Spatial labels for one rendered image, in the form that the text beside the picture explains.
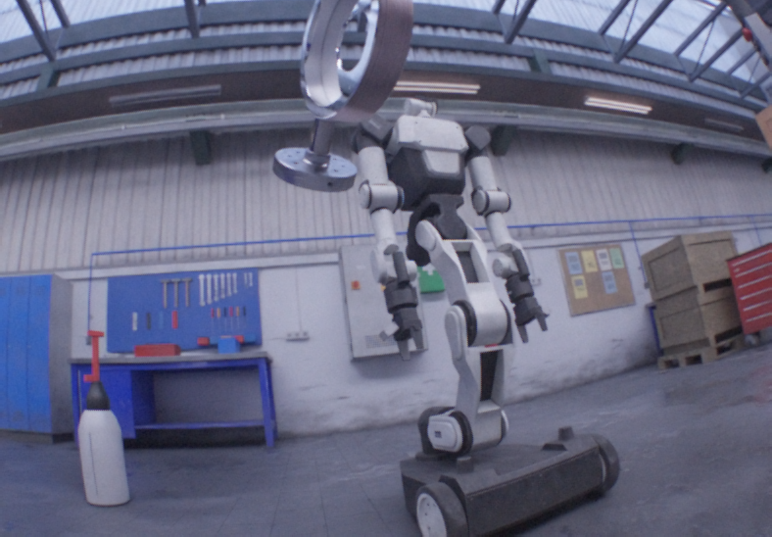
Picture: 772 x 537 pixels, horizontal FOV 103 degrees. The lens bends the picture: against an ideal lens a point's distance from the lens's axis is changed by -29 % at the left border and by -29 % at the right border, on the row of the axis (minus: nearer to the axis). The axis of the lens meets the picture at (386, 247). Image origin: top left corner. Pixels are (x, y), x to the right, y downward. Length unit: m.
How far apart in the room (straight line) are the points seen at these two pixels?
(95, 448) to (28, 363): 3.12
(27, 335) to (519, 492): 4.75
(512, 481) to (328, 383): 3.62
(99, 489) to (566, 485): 1.76
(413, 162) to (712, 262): 4.18
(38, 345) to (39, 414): 0.72
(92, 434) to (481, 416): 1.55
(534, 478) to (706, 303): 3.90
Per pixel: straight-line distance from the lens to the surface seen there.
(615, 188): 7.10
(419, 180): 1.43
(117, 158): 5.94
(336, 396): 4.59
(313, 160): 0.99
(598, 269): 6.12
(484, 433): 1.34
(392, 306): 1.21
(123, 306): 5.06
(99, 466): 2.03
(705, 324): 4.76
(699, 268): 4.93
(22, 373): 5.10
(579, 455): 1.27
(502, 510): 1.12
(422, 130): 1.50
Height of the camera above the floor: 0.47
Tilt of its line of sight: 18 degrees up
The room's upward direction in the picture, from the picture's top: 8 degrees counter-clockwise
